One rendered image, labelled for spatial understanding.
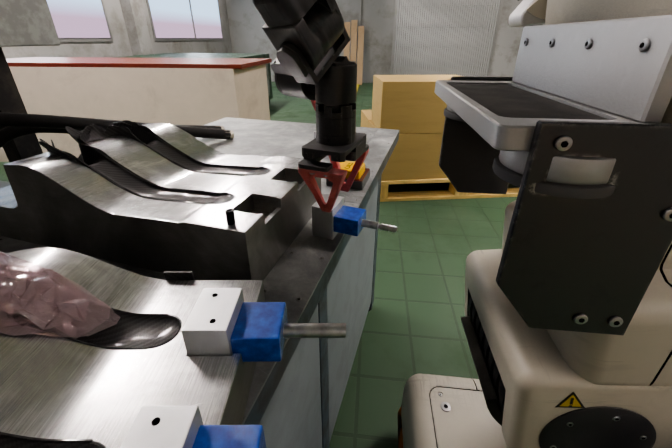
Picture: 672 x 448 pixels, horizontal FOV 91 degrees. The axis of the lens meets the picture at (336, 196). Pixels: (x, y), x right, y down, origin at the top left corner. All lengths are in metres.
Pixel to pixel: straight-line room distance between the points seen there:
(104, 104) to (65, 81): 0.35
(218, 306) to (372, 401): 1.03
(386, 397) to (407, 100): 1.70
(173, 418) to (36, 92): 3.82
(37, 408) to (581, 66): 0.47
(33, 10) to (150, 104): 2.11
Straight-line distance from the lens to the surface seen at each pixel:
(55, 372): 0.35
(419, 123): 2.36
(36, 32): 1.28
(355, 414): 1.27
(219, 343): 0.31
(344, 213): 0.52
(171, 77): 3.17
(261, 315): 0.32
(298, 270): 0.47
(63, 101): 3.84
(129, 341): 0.36
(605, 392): 0.43
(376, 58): 9.50
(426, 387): 1.01
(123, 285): 0.41
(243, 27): 10.12
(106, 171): 0.61
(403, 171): 2.43
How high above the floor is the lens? 1.09
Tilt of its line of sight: 25 degrees down
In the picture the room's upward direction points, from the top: straight up
